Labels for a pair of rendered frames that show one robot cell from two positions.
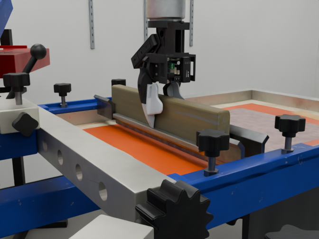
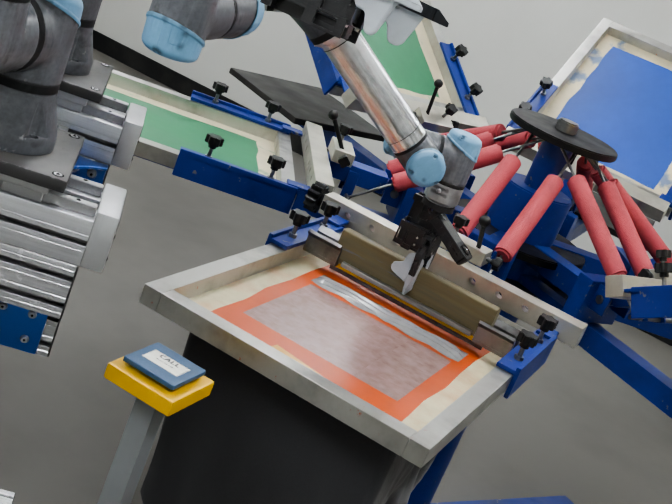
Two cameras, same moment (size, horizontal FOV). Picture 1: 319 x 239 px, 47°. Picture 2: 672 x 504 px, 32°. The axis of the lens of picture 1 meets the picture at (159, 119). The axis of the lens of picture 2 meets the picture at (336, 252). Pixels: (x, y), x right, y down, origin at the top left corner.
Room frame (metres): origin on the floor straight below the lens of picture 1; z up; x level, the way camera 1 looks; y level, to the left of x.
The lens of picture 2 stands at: (2.56, -1.59, 1.82)
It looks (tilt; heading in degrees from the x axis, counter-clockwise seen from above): 18 degrees down; 143
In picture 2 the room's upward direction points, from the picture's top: 22 degrees clockwise
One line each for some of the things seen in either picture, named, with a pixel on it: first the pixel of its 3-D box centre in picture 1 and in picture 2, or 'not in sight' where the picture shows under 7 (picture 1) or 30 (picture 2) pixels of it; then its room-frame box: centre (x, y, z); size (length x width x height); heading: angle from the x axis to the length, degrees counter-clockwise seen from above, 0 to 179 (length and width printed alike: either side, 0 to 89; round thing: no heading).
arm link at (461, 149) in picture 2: not in sight; (456, 158); (0.73, -0.02, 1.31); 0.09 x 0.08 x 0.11; 66
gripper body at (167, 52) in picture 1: (167, 52); (425, 225); (0.72, -0.02, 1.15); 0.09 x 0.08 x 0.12; 34
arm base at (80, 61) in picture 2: not in sight; (57, 33); (0.52, -0.83, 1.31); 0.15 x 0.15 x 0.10
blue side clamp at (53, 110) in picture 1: (93, 113); (523, 360); (0.96, 0.18, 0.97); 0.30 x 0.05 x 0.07; 124
